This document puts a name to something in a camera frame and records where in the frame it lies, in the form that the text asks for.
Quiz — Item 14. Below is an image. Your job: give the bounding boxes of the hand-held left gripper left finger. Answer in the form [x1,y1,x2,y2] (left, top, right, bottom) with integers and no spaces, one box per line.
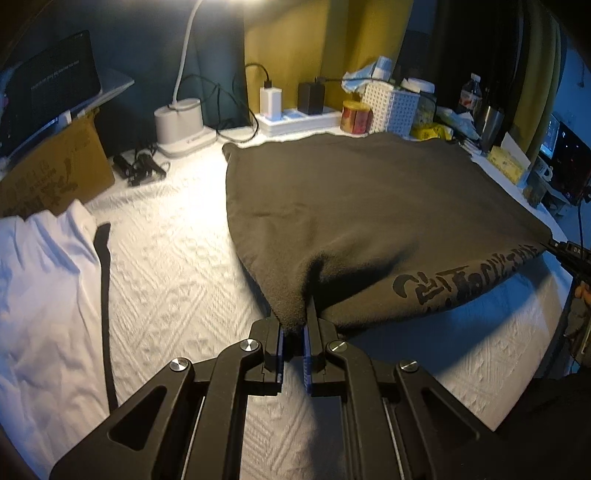
[48,318,284,480]

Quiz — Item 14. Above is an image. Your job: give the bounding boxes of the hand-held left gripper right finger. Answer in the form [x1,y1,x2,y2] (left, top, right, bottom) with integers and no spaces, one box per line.
[302,295,555,480]

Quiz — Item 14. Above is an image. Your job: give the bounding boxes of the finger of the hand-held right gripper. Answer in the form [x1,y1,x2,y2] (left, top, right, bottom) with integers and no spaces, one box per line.
[538,237,575,272]

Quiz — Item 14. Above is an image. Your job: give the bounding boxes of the dark brown shirt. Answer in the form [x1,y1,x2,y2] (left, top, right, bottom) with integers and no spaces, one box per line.
[222,131,555,335]

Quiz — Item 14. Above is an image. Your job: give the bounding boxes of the small dark jar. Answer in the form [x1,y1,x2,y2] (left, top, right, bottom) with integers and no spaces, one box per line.
[524,178,548,208]

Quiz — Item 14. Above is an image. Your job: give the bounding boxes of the white mug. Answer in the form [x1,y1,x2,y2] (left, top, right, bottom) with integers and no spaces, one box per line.
[531,157,555,186]

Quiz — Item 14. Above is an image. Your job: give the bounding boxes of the dark computer screen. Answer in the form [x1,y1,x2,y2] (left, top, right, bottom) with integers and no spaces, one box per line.
[551,124,591,205]

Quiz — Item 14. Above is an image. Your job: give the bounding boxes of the yellow tissue box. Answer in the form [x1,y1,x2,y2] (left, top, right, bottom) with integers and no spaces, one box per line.
[487,131,532,183]

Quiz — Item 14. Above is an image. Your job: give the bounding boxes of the lit computer monitor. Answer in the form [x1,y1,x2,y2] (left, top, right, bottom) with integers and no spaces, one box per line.
[540,113,561,160]

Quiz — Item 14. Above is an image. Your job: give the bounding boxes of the steel tumbler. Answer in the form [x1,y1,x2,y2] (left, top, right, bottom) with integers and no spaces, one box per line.
[475,105,505,153]

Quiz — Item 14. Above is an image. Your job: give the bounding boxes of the white plastic bag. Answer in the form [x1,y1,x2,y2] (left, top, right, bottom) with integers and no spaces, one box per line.
[436,106,479,139]

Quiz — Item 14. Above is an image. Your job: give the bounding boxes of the yellow plastic bag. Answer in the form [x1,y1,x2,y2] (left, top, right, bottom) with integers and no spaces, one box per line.
[411,124,453,141]

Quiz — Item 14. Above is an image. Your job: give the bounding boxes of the clear water bottle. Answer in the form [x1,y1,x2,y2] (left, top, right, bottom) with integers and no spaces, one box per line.
[457,73,483,116]

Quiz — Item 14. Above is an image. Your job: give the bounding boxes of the narrow yellow curtain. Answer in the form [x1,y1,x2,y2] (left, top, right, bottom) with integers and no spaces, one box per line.
[522,0,562,121]

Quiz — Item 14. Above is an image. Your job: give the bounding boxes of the white perforated basket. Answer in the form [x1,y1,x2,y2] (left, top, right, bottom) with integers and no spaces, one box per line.
[361,82,419,138]

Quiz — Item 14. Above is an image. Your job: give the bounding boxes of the white power strip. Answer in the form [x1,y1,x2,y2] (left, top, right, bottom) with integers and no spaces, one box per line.
[256,106,345,137]

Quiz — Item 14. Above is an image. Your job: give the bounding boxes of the small black clip gadgets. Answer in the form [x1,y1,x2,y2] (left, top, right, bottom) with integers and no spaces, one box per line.
[113,147,168,186]

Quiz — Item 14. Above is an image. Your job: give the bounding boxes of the round tin with orange lid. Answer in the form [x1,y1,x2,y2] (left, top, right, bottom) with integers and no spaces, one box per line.
[340,99,374,136]

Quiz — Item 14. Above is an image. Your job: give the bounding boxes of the white desk lamp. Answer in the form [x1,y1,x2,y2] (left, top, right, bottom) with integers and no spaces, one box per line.
[154,0,218,158]

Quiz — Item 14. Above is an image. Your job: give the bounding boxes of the white crumpled garment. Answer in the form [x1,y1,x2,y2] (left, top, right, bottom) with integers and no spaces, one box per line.
[0,200,116,480]

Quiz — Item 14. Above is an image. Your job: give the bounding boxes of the white charger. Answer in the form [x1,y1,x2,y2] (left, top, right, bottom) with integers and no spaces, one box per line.
[259,85,283,121]

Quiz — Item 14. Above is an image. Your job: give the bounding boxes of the blue white crumpled cloth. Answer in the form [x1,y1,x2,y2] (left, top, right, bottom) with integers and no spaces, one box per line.
[342,55,396,93]

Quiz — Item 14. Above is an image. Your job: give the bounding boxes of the black charger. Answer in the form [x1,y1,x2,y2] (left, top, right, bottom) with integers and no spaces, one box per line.
[298,80,326,115]

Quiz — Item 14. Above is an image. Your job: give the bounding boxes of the brown cardboard box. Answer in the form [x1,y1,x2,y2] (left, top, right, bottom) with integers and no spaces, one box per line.
[0,108,116,217]

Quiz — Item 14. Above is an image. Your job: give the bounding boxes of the wide yellow curtain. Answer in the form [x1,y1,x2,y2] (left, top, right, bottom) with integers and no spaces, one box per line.
[244,0,414,106]

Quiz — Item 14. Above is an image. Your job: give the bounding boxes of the translucent plastic sleeve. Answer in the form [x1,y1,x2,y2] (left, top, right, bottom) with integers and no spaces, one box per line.
[69,67,136,116]

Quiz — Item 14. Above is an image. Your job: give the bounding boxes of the white tablet stand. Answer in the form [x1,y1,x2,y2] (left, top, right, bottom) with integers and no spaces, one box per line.
[28,108,88,139]

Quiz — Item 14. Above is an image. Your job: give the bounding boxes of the dark blue curtain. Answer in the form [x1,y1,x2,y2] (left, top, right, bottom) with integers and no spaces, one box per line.
[0,0,246,136]

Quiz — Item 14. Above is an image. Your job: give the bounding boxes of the black tablet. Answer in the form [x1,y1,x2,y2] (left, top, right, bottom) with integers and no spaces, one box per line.
[0,30,102,155]

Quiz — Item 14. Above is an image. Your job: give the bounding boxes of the black strap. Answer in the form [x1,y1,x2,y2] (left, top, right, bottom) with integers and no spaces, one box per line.
[93,222,119,414]

